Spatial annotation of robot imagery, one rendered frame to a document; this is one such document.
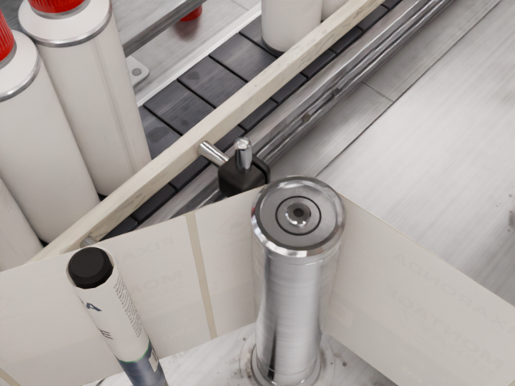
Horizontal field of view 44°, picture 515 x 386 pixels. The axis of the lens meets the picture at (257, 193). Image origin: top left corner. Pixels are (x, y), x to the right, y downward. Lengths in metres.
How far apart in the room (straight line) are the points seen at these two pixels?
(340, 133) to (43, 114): 0.29
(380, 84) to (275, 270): 0.39
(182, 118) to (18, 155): 0.18
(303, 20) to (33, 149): 0.26
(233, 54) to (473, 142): 0.21
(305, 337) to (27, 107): 0.19
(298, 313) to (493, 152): 0.28
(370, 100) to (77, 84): 0.31
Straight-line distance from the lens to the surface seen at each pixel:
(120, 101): 0.41
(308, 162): 0.56
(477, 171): 0.51
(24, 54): 0.36
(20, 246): 0.43
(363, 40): 0.59
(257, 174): 0.44
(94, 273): 0.25
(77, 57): 0.37
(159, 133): 0.52
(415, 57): 0.65
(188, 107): 0.53
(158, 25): 0.49
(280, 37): 0.55
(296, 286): 0.27
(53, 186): 0.41
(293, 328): 0.31
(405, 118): 0.53
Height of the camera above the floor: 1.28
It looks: 57 degrees down
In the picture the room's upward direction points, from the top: 1 degrees counter-clockwise
